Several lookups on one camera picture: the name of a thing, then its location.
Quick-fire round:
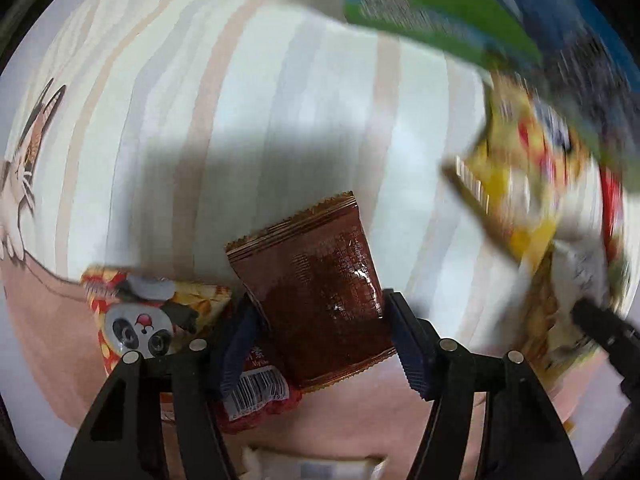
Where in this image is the yellow snack packet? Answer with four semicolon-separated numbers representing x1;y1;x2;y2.
440;72;598;273

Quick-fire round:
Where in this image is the panda print snack packet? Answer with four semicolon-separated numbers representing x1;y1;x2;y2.
80;267;233;376

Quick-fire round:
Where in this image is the brown snack packet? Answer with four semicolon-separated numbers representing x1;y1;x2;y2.
225;191;398;393

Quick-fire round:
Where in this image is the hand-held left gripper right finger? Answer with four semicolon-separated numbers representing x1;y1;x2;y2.
381;289;586;480

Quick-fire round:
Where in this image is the striped printed tablecloth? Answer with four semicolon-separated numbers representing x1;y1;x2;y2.
0;0;636;480

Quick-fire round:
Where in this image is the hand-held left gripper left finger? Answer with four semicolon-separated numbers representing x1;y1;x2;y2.
60;292;271;480

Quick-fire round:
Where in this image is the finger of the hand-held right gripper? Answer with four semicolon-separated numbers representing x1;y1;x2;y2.
570;299;640;396

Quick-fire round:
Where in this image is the green milk carton box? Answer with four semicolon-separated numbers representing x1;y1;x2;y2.
342;0;640;181

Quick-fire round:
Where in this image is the white chips snack packet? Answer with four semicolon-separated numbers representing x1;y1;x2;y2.
520;232;626;381

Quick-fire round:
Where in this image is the white flat packet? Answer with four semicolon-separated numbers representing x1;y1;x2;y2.
242;447;386;480

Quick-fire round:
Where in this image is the red triangular snack packet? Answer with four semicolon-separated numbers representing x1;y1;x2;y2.
215;350;303;436

